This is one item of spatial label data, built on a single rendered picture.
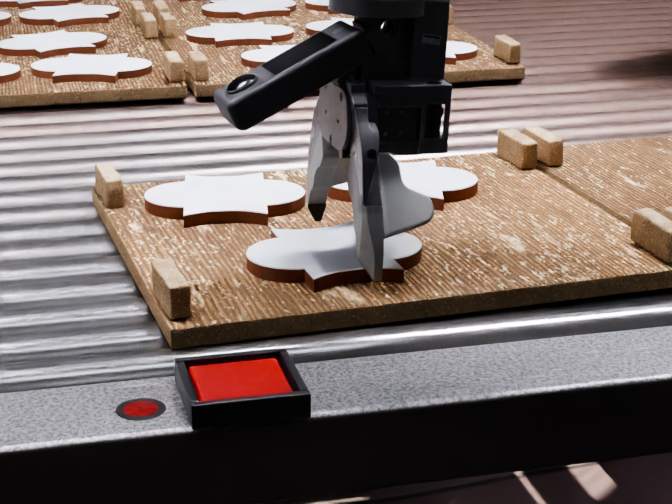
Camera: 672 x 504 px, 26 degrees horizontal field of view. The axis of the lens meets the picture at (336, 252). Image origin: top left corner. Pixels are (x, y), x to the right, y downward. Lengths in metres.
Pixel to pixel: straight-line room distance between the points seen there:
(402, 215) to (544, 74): 0.81
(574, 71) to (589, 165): 0.52
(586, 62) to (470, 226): 0.75
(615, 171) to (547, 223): 0.18
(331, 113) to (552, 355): 0.25
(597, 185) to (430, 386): 0.42
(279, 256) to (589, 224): 0.28
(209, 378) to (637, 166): 0.59
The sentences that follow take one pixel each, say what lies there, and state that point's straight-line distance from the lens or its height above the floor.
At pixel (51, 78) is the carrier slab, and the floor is 0.94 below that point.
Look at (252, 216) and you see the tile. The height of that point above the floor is 0.94.
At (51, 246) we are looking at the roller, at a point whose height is 0.92.
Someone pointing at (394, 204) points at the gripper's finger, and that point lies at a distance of 1.06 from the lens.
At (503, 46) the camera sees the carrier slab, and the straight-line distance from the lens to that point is 1.84.
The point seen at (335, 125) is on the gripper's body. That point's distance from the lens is 1.09.
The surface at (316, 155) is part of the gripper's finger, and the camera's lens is 1.15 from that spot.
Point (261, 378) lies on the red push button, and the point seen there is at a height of 0.93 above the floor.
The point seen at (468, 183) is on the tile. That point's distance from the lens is 1.29.
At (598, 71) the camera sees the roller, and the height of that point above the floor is 0.92.
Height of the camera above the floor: 1.32
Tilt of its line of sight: 20 degrees down
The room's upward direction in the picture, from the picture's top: straight up
